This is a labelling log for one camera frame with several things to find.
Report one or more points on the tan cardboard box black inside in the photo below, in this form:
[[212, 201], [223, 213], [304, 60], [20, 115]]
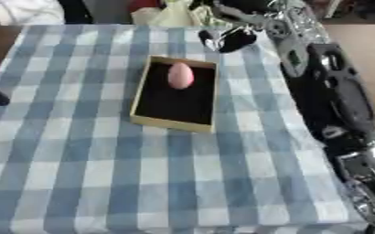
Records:
[[169, 106]]

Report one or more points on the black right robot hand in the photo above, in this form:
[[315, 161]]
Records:
[[237, 39]]

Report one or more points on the person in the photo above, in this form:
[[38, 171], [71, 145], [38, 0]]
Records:
[[25, 10]]

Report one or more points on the pale plastic bag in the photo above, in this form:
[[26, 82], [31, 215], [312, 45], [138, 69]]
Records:
[[169, 15]]

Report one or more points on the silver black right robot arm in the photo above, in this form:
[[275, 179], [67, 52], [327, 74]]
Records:
[[335, 97]]

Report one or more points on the pink toy egg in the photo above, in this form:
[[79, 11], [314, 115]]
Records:
[[180, 76]]

